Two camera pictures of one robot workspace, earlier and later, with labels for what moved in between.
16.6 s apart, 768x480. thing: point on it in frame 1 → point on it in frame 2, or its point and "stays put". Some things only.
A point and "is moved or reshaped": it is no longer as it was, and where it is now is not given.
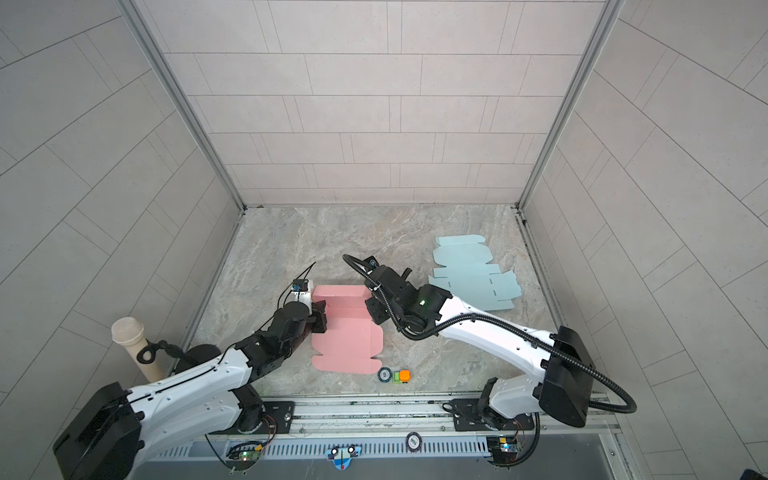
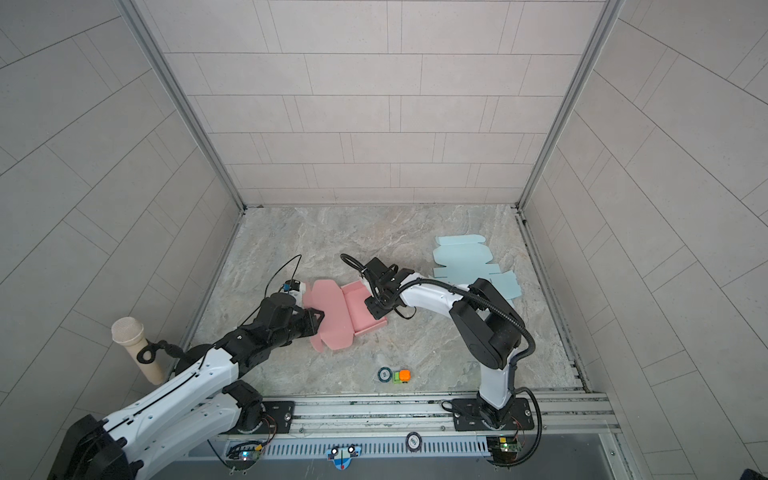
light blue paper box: x=467 y=276 stays put
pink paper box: x=350 y=338 is moved or reshaped
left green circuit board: x=242 y=460 stays put
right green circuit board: x=503 y=449 stays put
